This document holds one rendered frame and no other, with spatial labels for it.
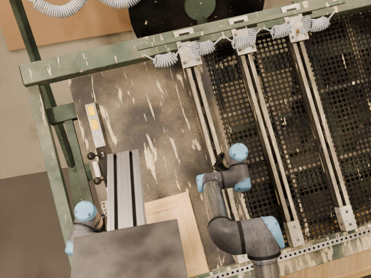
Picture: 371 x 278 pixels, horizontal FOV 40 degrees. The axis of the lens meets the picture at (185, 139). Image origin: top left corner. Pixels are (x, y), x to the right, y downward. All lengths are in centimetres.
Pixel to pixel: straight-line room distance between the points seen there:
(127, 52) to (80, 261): 152
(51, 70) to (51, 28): 181
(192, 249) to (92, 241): 139
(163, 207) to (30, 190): 254
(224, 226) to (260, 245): 14
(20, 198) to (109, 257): 372
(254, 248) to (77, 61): 129
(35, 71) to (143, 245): 152
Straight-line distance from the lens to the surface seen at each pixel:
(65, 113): 262
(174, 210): 254
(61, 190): 251
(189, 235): 255
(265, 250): 175
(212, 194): 196
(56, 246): 425
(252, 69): 263
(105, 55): 253
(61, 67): 253
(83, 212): 185
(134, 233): 120
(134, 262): 114
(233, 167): 210
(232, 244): 174
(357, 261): 330
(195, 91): 254
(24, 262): 424
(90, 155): 239
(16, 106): 471
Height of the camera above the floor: 286
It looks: 35 degrees down
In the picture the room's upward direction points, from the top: 9 degrees counter-clockwise
